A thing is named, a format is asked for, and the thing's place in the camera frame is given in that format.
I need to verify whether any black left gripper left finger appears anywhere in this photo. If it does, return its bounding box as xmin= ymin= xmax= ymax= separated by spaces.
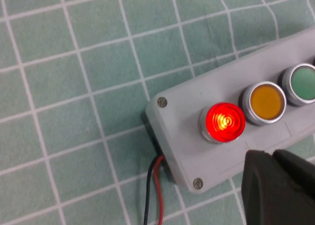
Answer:
xmin=240 ymin=150 xmax=315 ymax=225

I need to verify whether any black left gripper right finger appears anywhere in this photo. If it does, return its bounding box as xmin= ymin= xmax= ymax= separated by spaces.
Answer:
xmin=273 ymin=149 xmax=315 ymax=201

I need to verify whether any yellow push button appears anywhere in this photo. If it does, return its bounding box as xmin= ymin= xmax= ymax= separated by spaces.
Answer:
xmin=238 ymin=81 xmax=287 ymax=127

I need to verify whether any lit red push button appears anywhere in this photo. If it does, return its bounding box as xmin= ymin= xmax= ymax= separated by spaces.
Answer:
xmin=199 ymin=101 xmax=247 ymax=145

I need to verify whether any green push button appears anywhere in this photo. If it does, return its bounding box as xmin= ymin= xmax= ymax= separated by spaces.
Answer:
xmin=278 ymin=64 xmax=315 ymax=107

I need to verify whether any grey push-button control box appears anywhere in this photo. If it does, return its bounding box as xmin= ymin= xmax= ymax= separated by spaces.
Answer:
xmin=141 ymin=27 xmax=315 ymax=194

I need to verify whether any small silver lid screw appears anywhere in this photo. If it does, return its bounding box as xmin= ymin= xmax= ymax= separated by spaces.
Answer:
xmin=192 ymin=177 xmax=204 ymax=190
xmin=157 ymin=96 xmax=168 ymax=109

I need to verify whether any green white-checked tablecloth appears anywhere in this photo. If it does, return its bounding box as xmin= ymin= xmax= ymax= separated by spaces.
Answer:
xmin=0 ymin=0 xmax=315 ymax=225

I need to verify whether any thin red wire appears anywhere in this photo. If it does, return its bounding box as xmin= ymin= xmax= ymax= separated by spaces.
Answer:
xmin=153 ymin=155 xmax=165 ymax=225

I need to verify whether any thin black wire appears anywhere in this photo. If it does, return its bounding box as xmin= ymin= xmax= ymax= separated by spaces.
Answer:
xmin=143 ymin=155 xmax=164 ymax=225

